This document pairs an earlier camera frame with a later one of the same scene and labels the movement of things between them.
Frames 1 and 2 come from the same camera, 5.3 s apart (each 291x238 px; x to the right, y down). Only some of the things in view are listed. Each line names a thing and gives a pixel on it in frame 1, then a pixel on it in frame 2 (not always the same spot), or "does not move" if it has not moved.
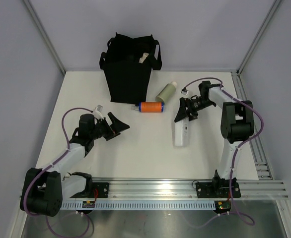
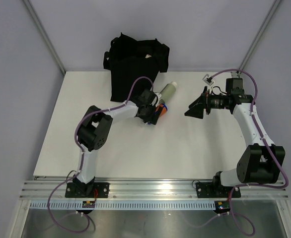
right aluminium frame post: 274,4 does not move
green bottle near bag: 167,92 does not move
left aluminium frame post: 35,17 does not move
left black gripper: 117,127 to 152,119
